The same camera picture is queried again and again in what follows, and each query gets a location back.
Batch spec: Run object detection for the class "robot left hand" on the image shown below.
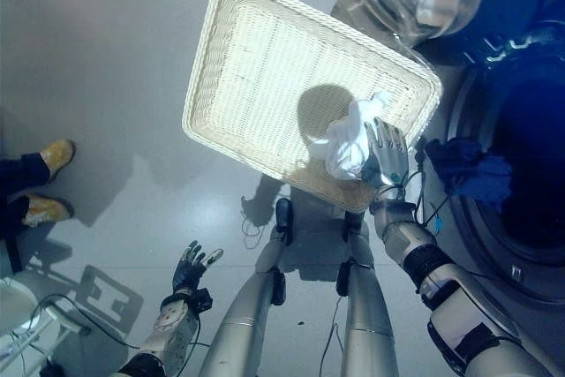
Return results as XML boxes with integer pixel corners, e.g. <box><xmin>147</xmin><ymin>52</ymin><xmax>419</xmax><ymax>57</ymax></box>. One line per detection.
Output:
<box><xmin>170</xmin><ymin>240</ymin><xmax>224</xmax><ymax>298</ymax></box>

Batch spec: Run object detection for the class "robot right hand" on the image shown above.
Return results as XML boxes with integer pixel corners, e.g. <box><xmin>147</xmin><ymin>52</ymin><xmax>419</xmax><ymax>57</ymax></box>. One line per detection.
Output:
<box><xmin>359</xmin><ymin>117</ymin><xmax>411</xmax><ymax>190</ymax></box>

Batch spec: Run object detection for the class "white cloth garment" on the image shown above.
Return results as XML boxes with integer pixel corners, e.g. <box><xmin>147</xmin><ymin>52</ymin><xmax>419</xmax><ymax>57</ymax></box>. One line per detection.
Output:
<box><xmin>307</xmin><ymin>90</ymin><xmax>393</xmax><ymax>182</ymax></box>

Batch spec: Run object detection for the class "blue washing machine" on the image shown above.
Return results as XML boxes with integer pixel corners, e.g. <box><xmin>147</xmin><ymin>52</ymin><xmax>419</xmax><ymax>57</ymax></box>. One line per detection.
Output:
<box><xmin>412</xmin><ymin>0</ymin><xmax>565</xmax><ymax>343</ymax></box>

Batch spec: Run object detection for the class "robot left leg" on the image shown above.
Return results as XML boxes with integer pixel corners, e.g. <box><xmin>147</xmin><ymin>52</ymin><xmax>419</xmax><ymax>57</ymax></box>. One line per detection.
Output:
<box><xmin>197</xmin><ymin>197</ymin><xmax>296</xmax><ymax>377</ymax></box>

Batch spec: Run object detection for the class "robot leg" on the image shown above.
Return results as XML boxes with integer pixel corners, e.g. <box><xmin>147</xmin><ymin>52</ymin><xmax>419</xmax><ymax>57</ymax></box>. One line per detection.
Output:
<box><xmin>197</xmin><ymin>197</ymin><xmax>296</xmax><ymax>377</ymax></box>
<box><xmin>335</xmin><ymin>211</ymin><xmax>401</xmax><ymax>377</ymax></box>

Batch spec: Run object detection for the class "dark blue garment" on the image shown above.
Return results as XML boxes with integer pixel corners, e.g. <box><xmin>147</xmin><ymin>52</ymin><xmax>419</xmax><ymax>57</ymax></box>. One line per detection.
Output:
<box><xmin>424</xmin><ymin>137</ymin><xmax>514</xmax><ymax>215</ymax></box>

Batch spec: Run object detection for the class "white woven basket tray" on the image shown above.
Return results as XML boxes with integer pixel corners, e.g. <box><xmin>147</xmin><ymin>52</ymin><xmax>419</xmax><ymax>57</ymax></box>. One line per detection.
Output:
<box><xmin>181</xmin><ymin>0</ymin><xmax>444</xmax><ymax>214</ymax></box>

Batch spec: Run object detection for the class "robot right leg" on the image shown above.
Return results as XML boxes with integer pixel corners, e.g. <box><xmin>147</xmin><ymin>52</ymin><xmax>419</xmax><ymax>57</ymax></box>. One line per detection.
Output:
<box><xmin>335</xmin><ymin>211</ymin><xmax>401</xmax><ymax>377</ymax></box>

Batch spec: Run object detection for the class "person's leg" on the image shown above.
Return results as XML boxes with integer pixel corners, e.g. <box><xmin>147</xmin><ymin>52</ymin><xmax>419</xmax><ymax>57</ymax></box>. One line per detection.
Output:
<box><xmin>0</xmin><ymin>198</ymin><xmax>31</xmax><ymax>275</ymax></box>
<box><xmin>0</xmin><ymin>152</ymin><xmax>49</xmax><ymax>201</ymax></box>

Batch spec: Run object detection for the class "black cable on floor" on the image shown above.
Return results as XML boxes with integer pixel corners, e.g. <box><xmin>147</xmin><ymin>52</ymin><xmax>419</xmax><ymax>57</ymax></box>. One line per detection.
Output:
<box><xmin>26</xmin><ymin>292</ymin><xmax>212</xmax><ymax>351</ymax></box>

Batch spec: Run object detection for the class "white stand frame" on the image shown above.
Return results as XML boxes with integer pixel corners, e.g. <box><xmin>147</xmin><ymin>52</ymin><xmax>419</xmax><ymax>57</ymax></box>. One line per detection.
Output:
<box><xmin>0</xmin><ymin>277</ymin><xmax>85</xmax><ymax>377</ymax></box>

